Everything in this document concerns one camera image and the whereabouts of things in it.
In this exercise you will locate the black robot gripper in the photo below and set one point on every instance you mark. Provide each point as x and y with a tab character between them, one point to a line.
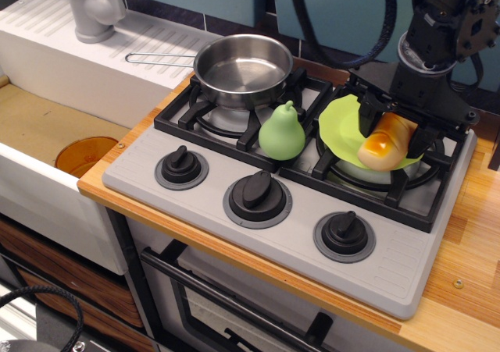
416	90

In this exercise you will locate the toy bread loaf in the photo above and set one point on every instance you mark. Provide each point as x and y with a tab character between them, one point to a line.
386	147

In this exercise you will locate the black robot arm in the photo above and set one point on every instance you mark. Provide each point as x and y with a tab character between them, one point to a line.
452	30

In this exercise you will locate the lime green plate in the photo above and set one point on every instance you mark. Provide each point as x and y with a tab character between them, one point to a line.
339	130

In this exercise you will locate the green toy pear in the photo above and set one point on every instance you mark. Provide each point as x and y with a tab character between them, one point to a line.
282	137

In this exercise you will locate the right black stove knob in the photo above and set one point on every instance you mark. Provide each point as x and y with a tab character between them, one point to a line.
344	237

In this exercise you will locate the black stove knob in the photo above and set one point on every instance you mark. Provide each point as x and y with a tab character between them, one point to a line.
181	169
344	237
258	201

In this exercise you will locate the grey toy stove top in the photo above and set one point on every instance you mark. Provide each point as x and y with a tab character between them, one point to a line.
391	279

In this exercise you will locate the middle black stove knob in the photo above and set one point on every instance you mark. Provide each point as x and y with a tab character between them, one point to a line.
258	201

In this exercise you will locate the stainless steel pan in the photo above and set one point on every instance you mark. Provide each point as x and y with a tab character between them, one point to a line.
241	72

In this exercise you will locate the left black stove knob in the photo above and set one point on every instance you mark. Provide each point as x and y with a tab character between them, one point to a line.
181	169

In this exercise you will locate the right black burner grate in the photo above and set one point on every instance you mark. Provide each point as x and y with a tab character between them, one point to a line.
413	195

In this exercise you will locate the black burner grate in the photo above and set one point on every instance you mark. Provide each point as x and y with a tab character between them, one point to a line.
196	120
413	195

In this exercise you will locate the left black burner grate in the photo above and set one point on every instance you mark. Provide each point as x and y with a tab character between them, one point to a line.
196	120

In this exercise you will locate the grey toy faucet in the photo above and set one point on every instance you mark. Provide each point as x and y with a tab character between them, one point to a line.
95	19

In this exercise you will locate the wooden drawer front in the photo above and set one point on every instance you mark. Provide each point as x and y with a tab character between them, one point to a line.
105	298

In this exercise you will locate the white toy sink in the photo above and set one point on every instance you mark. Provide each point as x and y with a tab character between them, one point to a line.
55	90

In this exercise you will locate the oven door with handle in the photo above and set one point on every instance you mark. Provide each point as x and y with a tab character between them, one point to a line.
224	322

